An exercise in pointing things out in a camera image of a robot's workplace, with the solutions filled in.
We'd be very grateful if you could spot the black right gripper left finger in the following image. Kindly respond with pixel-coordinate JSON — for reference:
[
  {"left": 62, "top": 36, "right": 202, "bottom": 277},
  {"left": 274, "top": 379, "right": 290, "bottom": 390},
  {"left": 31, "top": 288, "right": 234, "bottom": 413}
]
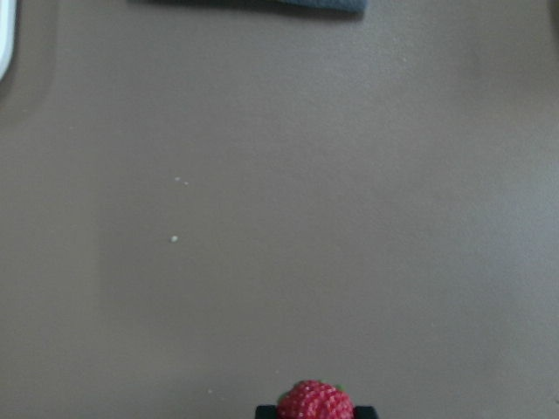
[{"left": 255, "top": 405, "right": 278, "bottom": 419}]

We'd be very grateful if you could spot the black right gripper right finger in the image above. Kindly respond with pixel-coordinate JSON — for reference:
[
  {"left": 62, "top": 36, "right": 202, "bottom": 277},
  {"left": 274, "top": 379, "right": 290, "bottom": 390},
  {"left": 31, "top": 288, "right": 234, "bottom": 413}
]
[{"left": 354, "top": 405, "right": 376, "bottom": 419}]

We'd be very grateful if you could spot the red strawberry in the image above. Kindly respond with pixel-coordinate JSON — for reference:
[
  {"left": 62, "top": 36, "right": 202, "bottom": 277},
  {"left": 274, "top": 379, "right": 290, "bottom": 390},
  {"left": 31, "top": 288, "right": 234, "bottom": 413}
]
[{"left": 276, "top": 380, "right": 355, "bottom": 419}]

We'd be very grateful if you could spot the grey folded cloth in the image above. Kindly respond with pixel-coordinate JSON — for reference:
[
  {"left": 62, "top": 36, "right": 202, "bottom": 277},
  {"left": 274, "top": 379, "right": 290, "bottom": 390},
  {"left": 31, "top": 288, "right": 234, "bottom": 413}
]
[{"left": 132, "top": 0, "right": 369, "bottom": 15}]

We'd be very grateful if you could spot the cream rabbit tray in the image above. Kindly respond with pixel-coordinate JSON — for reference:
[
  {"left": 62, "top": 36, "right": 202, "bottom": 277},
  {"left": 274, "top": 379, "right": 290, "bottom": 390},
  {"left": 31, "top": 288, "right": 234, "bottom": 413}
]
[{"left": 0, "top": 0, "right": 17, "bottom": 79}]

